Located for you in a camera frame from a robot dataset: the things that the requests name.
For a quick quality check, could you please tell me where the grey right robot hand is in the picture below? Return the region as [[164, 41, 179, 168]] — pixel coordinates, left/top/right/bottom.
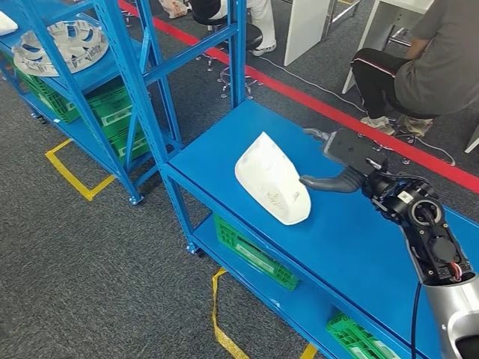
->
[[299, 127, 341, 194]]

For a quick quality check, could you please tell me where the white plastic shell part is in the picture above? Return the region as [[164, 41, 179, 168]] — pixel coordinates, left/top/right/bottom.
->
[[234, 131, 312, 227]]

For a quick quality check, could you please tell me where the blue metal shelf rack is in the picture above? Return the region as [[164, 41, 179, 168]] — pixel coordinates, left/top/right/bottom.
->
[[0, 0, 184, 206], [93, 0, 479, 359]]

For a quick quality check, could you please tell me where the small white plastic part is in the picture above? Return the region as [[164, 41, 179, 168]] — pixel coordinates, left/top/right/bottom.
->
[[0, 10, 19, 37]]

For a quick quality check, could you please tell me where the red barrier belt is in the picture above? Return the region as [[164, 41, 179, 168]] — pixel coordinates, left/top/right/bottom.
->
[[118, 0, 479, 195]]

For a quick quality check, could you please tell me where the green plastic crate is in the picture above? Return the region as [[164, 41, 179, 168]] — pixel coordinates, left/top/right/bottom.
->
[[86, 85, 151, 165], [213, 214, 301, 292], [326, 312, 402, 359], [14, 69, 82, 125]]

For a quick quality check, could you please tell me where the white desk panel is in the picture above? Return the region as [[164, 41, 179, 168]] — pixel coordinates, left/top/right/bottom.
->
[[283, 0, 335, 68]]

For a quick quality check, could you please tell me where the person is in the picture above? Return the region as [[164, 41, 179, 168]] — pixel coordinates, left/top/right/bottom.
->
[[218, 0, 278, 58], [351, 0, 479, 138]]

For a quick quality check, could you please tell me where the yellow floor tape outline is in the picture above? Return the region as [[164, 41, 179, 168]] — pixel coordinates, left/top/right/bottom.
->
[[212, 267, 320, 359], [45, 138, 117, 203]]

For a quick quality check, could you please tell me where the white plastic bag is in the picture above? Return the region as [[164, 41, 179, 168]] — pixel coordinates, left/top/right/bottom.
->
[[158, 0, 190, 19]]

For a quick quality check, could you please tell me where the grey wheel cover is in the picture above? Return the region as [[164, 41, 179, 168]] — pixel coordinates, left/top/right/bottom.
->
[[12, 19, 110, 79]]

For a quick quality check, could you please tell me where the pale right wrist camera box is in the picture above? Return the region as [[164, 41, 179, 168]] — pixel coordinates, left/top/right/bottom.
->
[[322, 127, 388, 177]]

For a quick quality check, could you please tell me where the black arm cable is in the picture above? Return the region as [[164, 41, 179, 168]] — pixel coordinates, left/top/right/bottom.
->
[[411, 281, 424, 359]]

